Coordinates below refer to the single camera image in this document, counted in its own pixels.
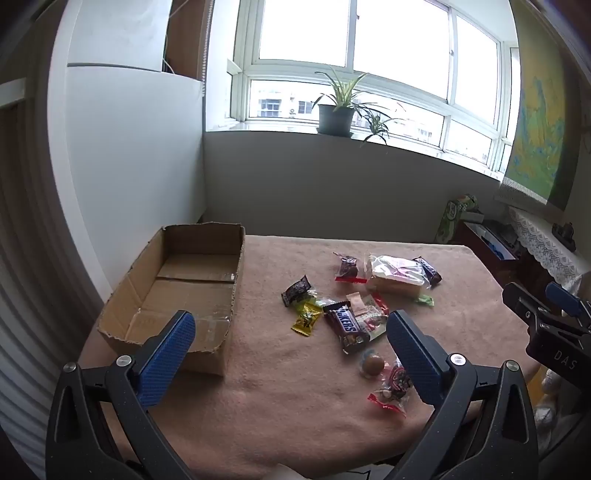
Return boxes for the purple candy bar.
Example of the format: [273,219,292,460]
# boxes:
[412,256,443,288]

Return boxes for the green printed box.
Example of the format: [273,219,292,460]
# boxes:
[434,194,478,245]

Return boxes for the yellow candy packet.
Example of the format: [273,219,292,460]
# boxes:
[291,300,324,337]

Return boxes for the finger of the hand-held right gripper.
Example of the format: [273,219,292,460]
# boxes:
[502,281,555,325]
[545,282,591,320]

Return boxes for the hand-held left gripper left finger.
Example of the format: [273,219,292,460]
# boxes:
[45,310,197,480]

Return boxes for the dark snack packet red seal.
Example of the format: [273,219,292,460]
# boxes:
[333,251,368,283]

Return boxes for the clear snack packet red edge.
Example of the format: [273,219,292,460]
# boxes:
[367,357,414,418]

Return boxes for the white ribbed panel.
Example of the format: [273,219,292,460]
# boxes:
[0,152,93,462]

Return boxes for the brown chocolate bar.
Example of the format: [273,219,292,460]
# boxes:
[322,300,371,355]

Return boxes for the white cabinet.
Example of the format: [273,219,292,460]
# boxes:
[46,0,206,301]

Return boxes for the dark candy packet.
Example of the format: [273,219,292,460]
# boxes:
[281,274,317,308]

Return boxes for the small hanging plant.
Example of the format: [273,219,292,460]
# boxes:
[360,104,407,146]

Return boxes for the white fluffy cloth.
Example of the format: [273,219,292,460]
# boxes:
[534,369,575,446]

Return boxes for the dark wooden cabinet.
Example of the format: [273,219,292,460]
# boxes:
[455,220,555,296]

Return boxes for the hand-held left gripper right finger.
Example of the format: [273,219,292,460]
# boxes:
[387,310,540,480]

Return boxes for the white framed window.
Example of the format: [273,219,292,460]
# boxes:
[228,0,522,178]

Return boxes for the white lace cloth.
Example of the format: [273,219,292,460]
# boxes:
[508,205,583,291]

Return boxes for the clear bread packet pink print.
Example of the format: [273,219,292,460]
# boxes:
[365,253,432,296]

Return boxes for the brown wooden board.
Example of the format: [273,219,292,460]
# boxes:
[164,0,208,81]

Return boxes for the wall map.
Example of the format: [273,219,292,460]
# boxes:
[494,0,583,208]

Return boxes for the red and white snack packet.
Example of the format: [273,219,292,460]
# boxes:
[346,291,391,342]

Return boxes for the small dark object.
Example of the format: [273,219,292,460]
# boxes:
[551,223,578,252]

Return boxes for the potted plant grey pot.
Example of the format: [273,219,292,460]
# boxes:
[311,65,370,138]

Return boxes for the cardboard box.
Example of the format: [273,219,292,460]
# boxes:
[96,223,245,377]

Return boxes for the round brown candy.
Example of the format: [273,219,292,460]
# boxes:
[359,348,386,380]

